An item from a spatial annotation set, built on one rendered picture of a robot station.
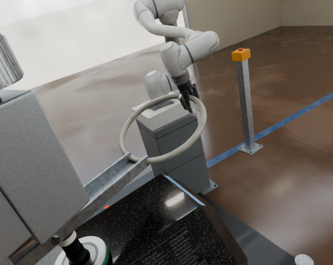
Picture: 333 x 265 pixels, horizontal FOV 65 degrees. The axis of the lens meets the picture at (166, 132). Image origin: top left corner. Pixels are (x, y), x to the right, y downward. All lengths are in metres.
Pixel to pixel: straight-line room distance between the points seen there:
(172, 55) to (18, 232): 0.91
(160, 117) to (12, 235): 1.42
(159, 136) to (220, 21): 5.67
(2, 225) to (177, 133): 1.53
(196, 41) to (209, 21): 5.90
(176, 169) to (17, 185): 1.61
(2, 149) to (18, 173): 0.08
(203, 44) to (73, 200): 0.87
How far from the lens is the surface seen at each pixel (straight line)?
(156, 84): 2.05
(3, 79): 0.77
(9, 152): 0.78
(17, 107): 0.78
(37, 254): 0.98
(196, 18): 6.96
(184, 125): 2.11
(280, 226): 2.24
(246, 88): 2.66
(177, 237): 1.19
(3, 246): 0.87
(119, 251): 1.18
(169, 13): 1.77
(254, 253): 2.08
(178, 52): 1.27
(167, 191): 1.34
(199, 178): 2.44
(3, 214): 0.84
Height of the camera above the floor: 1.72
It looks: 28 degrees down
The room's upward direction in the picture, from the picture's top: 15 degrees counter-clockwise
